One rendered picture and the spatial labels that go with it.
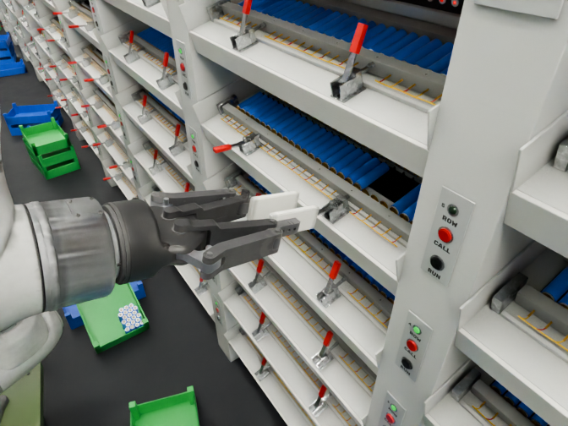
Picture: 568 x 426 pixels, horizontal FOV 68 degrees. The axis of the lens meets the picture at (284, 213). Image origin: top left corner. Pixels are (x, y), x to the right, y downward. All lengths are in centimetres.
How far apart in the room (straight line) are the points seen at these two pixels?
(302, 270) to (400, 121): 44
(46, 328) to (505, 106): 119
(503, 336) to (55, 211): 49
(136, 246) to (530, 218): 35
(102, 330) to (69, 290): 143
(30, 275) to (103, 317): 147
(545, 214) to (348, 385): 63
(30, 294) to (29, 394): 113
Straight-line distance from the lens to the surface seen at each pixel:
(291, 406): 139
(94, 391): 169
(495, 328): 58
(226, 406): 155
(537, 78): 41
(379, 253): 63
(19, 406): 147
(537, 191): 45
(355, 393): 95
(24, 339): 128
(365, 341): 78
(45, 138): 300
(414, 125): 52
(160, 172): 163
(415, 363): 67
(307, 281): 86
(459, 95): 45
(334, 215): 67
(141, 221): 39
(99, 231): 37
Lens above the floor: 135
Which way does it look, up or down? 37 degrees down
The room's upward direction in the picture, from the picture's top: straight up
